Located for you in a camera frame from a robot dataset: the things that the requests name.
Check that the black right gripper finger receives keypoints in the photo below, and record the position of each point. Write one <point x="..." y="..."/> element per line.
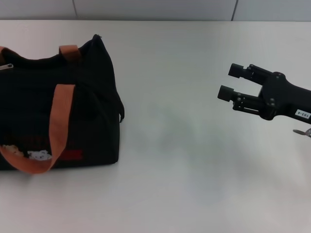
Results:
<point x="236" y="71"/>
<point x="226" y="93"/>

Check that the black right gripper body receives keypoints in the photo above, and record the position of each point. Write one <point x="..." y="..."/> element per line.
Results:
<point x="279" y="97"/>

